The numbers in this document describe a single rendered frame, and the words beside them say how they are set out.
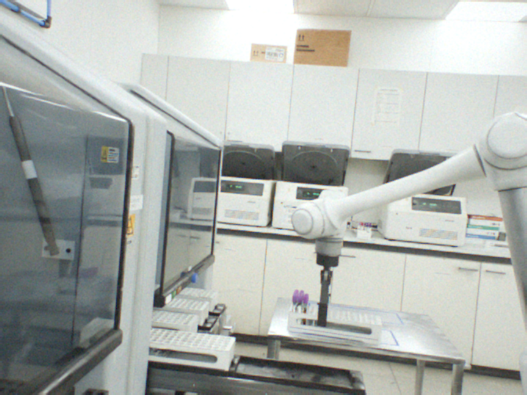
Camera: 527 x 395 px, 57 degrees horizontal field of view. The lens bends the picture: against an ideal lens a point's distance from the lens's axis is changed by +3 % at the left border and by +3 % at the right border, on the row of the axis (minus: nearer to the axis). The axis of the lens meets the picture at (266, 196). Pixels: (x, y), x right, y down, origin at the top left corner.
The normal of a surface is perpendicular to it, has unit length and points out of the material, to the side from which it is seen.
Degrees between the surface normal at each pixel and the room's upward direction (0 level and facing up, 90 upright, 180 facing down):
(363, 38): 90
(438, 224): 90
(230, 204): 90
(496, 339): 90
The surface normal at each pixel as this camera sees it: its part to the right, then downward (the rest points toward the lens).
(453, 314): -0.11, 0.04
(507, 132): -0.50, -0.09
